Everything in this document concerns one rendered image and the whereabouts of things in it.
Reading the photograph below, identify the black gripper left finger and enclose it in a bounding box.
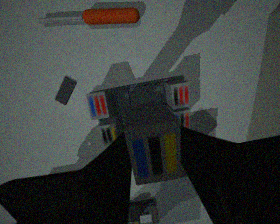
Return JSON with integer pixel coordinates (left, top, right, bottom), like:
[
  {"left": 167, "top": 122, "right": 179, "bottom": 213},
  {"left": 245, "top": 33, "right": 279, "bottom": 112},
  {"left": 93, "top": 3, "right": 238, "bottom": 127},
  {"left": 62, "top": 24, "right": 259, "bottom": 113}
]
[{"left": 0, "top": 132, "right": 132, "bottom": 224}]

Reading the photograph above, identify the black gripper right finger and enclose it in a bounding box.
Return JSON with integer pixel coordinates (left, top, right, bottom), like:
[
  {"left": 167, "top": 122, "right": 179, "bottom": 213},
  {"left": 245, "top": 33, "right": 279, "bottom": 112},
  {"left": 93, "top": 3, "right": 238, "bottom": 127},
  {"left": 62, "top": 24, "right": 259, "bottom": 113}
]
[{"left": 181, "top": 126, "right": 280, "bottom": 224}]

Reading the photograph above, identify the orange-handled screwdriver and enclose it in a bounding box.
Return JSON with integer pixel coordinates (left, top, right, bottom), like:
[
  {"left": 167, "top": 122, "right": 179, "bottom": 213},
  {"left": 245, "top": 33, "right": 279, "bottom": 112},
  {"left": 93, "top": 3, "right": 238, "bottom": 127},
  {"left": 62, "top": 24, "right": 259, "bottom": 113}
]
[{"left": 37, "top": 7, "right": 140, "bottom": 25}]

